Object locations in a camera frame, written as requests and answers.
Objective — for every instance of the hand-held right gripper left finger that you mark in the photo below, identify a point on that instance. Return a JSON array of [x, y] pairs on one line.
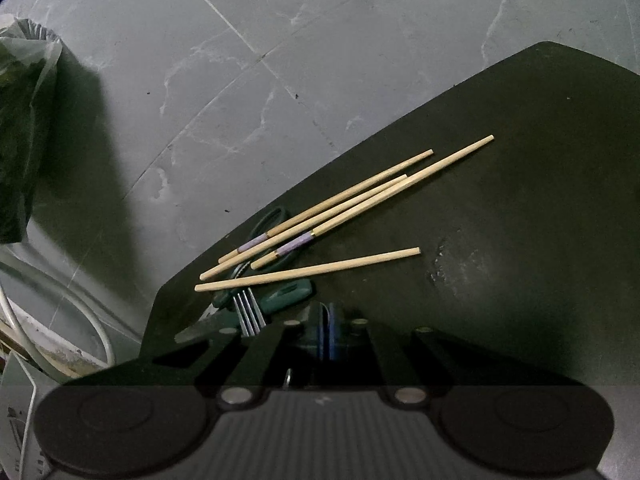
[[321, 332]]

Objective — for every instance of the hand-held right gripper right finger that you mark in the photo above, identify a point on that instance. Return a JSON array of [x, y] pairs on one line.
[[336, 332]]

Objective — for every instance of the plain bamboo chopstick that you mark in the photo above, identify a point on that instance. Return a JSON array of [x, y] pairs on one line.
[[350, 204], [350, 261]]

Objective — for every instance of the steel fork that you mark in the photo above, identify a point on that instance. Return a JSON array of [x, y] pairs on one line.
[[247, 315]]

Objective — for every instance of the bamboo chopstick with purple band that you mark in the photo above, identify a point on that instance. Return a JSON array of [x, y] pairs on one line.
[[350, 193], [425, 172]]

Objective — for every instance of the white perforated utensil holder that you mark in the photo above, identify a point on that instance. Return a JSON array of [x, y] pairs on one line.
[[15, 410]]

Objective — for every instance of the clear plastic bag of greens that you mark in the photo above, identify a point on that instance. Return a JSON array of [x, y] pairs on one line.
[[20, 135]]

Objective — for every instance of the wooden door frame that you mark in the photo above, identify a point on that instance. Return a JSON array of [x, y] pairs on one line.
[[55, 352]]

